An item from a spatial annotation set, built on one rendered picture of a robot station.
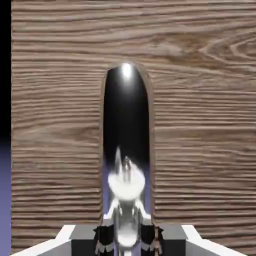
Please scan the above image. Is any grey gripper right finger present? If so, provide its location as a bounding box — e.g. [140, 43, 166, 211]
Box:
[139, 223, 247, 256]

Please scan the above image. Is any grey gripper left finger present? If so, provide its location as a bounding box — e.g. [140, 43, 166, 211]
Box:
[10, 224, 115, 256]

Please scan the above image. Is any curved shiny metal handle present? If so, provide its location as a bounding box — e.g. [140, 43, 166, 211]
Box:
[99, 61, 156, 256]

